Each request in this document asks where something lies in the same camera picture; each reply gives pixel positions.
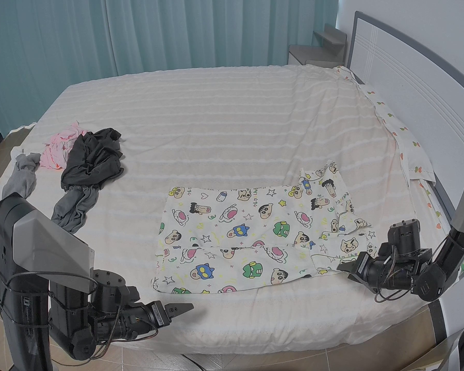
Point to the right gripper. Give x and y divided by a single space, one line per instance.
373 271

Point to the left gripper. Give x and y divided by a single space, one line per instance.
139 321

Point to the white printed pyjama top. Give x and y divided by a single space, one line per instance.
236 245

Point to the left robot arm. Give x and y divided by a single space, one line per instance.
29 226

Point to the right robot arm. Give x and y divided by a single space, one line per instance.
433 280

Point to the bed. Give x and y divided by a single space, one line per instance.
224 130

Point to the white wooden bedside table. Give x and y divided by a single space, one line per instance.
440 356

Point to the white printed pillow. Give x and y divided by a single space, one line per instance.
410 145
348 74

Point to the dark grey garment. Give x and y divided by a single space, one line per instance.
75 211

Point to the black garment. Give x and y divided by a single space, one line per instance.
92 160

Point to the pink garment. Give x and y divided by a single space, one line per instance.
54 151

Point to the grey and white garment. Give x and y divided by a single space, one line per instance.
21 180

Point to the grey bedside table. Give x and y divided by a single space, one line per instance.
313 52

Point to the blue-green curtain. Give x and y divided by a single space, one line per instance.
158 17

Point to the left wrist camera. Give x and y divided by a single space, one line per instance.
131 294

